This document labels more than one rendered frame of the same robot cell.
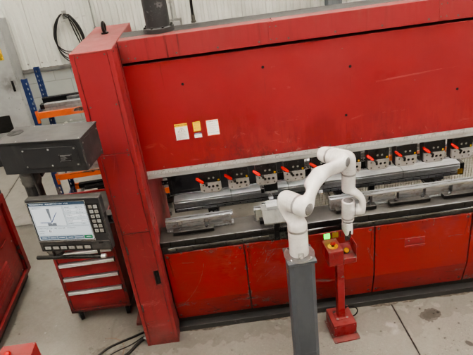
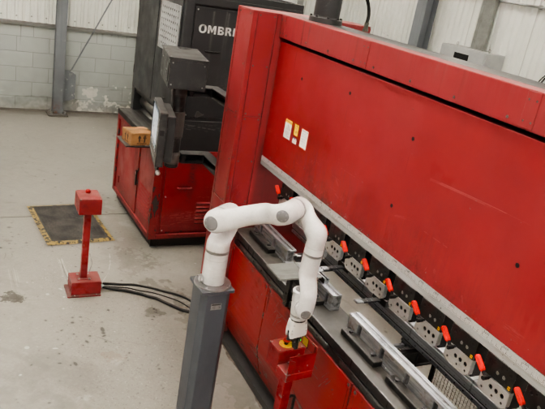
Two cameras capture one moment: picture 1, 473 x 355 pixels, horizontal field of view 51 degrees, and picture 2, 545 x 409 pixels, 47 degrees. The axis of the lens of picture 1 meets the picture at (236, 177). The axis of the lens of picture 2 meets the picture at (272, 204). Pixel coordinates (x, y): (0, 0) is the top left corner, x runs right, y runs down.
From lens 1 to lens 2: 325 cm
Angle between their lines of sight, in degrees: 57
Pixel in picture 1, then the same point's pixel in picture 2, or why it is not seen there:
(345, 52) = (414, 117)
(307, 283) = (195, 316)
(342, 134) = (381, 230)
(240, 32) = (345, 42)
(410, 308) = not seen: outside the picture
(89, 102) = (234, 53)
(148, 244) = not seen: hidden behind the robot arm
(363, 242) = (337, 395)
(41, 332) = (195, 261)
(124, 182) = (227, 141)
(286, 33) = (373, 61)
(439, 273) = not seen: outside the picture
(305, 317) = (186, 356)
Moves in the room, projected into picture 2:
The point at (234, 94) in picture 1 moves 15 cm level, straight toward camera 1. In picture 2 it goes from (324, 112) to (300, 110)
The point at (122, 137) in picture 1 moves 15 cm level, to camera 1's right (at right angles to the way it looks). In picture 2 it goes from (237, 97) to (246, 103)
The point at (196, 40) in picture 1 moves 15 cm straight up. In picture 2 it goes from (319, 36) to (324, 7)
